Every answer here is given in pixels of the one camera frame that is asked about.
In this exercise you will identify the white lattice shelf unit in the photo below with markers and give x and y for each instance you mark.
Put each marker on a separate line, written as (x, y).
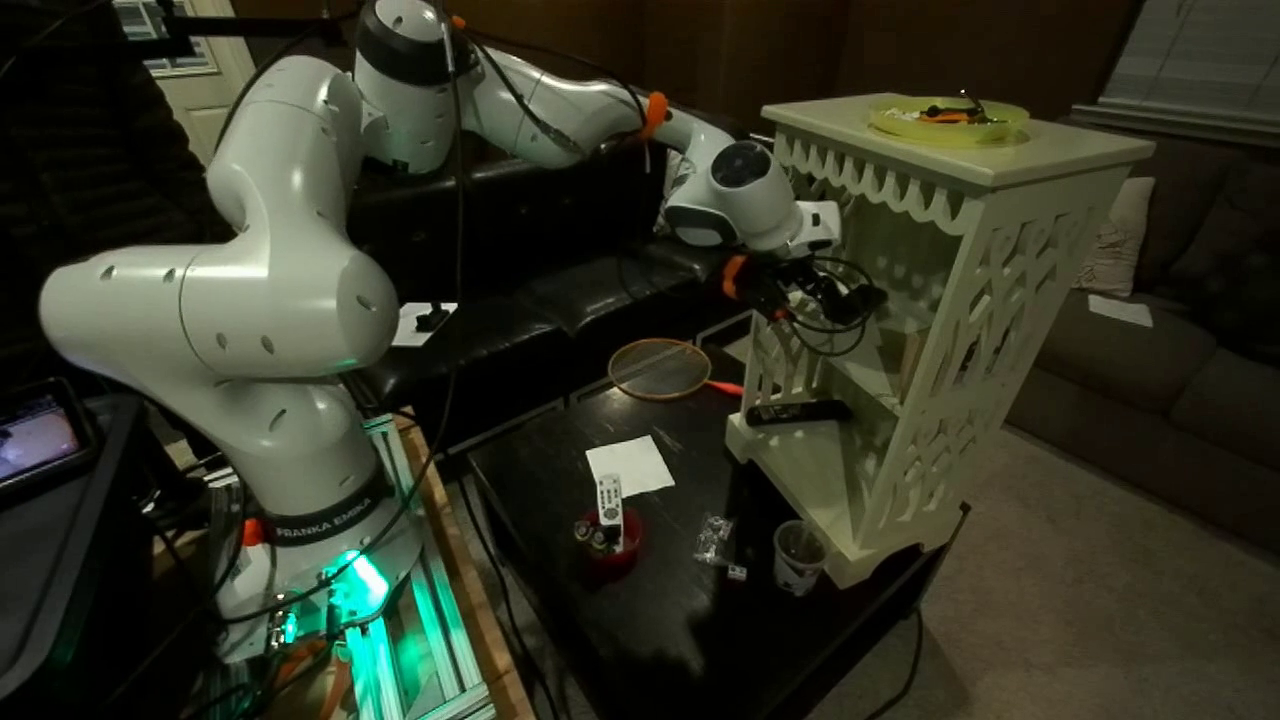
(960, 293)

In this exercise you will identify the tablet screen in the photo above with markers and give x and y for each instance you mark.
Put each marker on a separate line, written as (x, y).
(39, 439)

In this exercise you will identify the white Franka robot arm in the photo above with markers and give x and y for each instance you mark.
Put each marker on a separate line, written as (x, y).
(265, 305)

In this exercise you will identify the orange knob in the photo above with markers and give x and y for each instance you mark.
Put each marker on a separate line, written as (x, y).
(249, 530)

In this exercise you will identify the white marker pen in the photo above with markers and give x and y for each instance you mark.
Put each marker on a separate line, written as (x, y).
(609, 505)

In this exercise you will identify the green lit robot base stand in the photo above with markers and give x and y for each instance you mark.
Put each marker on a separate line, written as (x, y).
(385, 626)

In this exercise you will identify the small orange black item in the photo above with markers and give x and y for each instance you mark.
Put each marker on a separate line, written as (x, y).
(955, 111)

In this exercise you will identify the small white paper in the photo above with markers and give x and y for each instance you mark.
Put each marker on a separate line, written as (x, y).
(1121, 310)

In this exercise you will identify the clear plastic wrapper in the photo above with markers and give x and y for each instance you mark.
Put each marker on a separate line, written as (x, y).
(720, 546)

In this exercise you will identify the window blinds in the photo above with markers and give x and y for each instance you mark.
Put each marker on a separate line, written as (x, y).
(1193, 65)

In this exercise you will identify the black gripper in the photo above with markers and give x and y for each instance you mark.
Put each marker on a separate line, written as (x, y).
(795, 284)

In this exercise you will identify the black coffee table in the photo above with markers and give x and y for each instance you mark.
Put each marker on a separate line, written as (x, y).
(664, 626)

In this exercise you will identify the light couch cushion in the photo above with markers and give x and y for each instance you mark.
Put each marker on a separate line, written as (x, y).
(1121, 233)

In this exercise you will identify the white paper with black object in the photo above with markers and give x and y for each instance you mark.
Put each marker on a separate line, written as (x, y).
(435, 327)

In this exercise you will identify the wooden board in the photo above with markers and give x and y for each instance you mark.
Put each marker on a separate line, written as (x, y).
(462, 561)

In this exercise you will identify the white panel door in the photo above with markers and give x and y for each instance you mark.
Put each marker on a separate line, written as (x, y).
(203, 94)

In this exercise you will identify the grey fabric couch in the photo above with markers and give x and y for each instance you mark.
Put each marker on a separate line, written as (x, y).
(1172, 387)

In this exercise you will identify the small white cup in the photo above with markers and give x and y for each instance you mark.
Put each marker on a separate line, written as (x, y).
(800, 557)

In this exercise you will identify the yellow-green plate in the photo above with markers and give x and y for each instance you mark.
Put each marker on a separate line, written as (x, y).
(951, 122)

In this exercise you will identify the black leather sofa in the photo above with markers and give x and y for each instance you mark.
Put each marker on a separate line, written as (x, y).
(561, 305)

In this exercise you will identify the white paper sheet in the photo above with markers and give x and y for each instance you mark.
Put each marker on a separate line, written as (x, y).
(631, 465)

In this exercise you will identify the red bowl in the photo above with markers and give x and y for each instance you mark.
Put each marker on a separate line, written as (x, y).
(609, 551)

